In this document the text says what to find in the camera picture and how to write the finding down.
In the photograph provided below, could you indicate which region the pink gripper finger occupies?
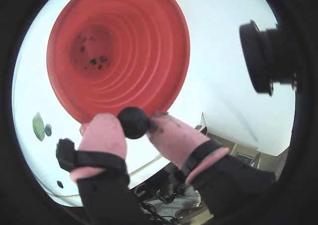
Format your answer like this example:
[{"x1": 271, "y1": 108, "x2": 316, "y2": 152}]
[
  {"x1": 56, "y1": 113, "x2": 155, "y2": 225},
  {"x1": 148, "y1": 111, "x2": 277, "y2": 225}
]

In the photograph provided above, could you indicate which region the white mat sheet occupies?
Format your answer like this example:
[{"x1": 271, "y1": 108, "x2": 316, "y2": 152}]
[{"x1": 11, "y1": 36, "x2": 162, "y2": 207}]

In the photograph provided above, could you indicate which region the red collapsible cup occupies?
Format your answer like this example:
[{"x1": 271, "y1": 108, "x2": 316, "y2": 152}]
[{"x1": 46, "y1": 0, "x2": 191, "y2": 125}]

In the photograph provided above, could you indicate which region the large green leaf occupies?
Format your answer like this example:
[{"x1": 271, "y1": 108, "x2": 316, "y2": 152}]
[{"x1": 32, "y1": 112, "x2": 45, "y2": 142}]

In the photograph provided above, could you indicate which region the beige cardboard box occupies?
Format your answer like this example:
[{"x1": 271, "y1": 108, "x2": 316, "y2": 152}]
[{"x1": 196, "y1": 124, "x2": 289, "y2": 168}]

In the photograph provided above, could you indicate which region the black camera lens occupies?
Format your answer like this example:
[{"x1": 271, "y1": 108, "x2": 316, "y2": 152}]
[{"x1": 238, "y1": 19, "x2": 299, "y2": 96}]

